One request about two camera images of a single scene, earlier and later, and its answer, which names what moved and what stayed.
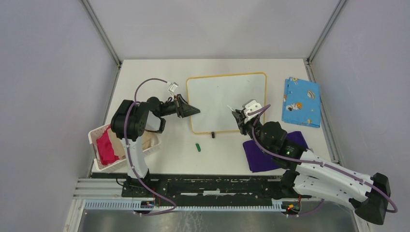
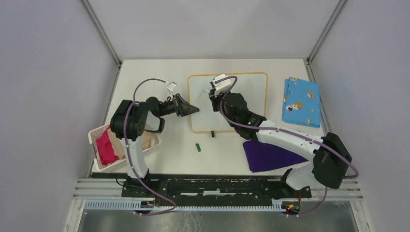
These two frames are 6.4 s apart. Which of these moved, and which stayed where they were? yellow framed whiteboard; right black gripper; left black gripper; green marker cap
Moved: right black gripper
Stayed: left black gripper; yellow framed whiteboard; green marker cap
